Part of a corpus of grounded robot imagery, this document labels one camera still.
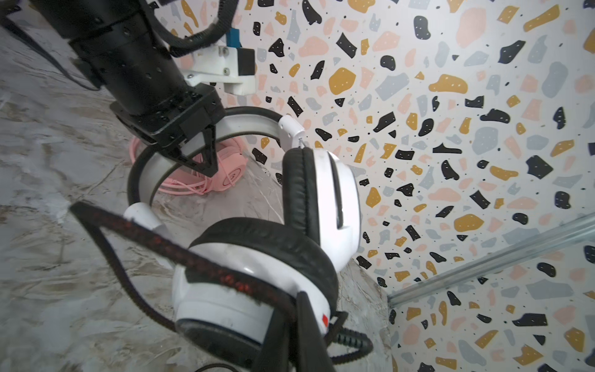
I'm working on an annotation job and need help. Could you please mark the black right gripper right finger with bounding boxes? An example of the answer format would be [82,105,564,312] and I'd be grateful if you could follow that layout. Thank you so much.
[296,291,335,372]

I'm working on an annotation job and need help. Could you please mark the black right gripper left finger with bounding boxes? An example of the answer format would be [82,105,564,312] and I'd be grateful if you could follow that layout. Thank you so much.
[251,310,290,372]

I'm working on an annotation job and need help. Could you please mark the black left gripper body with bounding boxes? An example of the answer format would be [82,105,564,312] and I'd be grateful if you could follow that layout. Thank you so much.
[69,9,225,147]

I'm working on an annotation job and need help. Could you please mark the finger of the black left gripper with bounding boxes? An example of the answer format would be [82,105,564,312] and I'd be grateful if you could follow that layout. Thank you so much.
[156,124,218,177]

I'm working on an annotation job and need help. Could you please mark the pink headphones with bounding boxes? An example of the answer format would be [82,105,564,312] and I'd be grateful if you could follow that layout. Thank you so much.
[129,135,249,196]

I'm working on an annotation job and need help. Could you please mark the white black headphones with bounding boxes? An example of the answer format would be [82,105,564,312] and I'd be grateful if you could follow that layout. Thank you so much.
[122,105,364,370]

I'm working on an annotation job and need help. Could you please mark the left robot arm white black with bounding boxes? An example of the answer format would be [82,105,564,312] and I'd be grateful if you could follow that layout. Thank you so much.
[34,1,238,177]

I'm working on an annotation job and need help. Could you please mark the black corrugated cable conduit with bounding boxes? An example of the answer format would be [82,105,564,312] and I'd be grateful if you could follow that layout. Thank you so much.
[139,0,240,59]

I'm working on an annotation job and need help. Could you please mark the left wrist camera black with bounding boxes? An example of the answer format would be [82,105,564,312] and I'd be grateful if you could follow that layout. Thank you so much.
[179,28,257,96]

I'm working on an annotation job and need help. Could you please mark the aluminium corner post right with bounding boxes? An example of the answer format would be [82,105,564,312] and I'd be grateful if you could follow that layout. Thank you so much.
[387,213,594,308]

